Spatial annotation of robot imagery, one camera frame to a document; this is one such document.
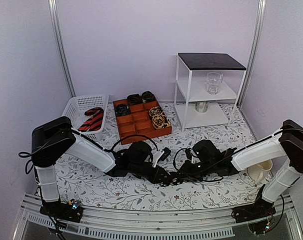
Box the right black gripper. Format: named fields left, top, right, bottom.
left=174, top=160, right=216, bottom=183

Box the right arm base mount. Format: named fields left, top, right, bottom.
left=231, top=201, right=276, bottom=235

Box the metal cup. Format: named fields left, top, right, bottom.
left=195, top=101, right=209, bottom=113

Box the rolled black beige tie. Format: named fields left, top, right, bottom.
left=148, top=106, right=164, bottom=118

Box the rolled black patterned tie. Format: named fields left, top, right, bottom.
left=114, top=103, right=131, bottom=117

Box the front metal rail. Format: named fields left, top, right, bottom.
left=11, top=194, right=303, bottom=240

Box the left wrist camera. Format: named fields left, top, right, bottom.
left=152, top=147, right=171, bottom=168

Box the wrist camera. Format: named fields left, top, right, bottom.
left=152, top=147, right=171, bottom=168
left=184, top=148, right=195, bottom=164

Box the cream ceramic mug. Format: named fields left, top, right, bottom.
left=247, top=159, right=273, bottom=184

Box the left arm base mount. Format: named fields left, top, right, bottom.
left=39, top=192, right=84, bottom=223

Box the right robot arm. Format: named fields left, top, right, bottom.
left=177, top=119, right=303, bottom=218

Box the right metal frame post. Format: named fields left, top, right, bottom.
left=237, top=0, right=267, bottom=109

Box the black white floral tie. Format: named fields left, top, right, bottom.
left=159, top=172, right=183, bottom=187

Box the left metal frame post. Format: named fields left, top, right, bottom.
left=48, top=0, right=76, bottom=97

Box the clear drinking glass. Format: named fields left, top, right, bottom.
left=206, top=72, right=224, bottom=95

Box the rolled beige patterned tie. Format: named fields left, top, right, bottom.
left=152, top=115, right=172, bottom=130

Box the floral table mat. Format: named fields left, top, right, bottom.
left=55, top=103, right=260, bottom=211

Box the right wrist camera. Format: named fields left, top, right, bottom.
left=184, top=148, right=195, bottom=164

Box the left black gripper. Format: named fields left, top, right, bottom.
left=130, top=163, right=172, bottom=185

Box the red wooden compartment tray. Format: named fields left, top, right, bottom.
left=113, top=99, right=172, bottom=139

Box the rolled dark olive tie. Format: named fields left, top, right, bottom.
left=141, top=91, right=156, bottom=103

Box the rolled dark brown tie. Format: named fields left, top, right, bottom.
left=127, top=93, right=143, bottom=106

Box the metal frame post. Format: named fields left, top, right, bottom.
left=237, top=0, right=267, bottom=109
left=48, top=0, right=76, bottom=97

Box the white shelf black top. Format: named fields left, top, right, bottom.
left=174, top=52, right=247, bottom=131

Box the white plastic basket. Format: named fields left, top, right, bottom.
left=62, top=94, right=109, bottom=142

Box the red black striped tie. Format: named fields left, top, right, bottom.
left=78, top=107, right=104, bottom=132

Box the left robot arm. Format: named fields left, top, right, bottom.
left=18, top=116, right=173, bottom=217

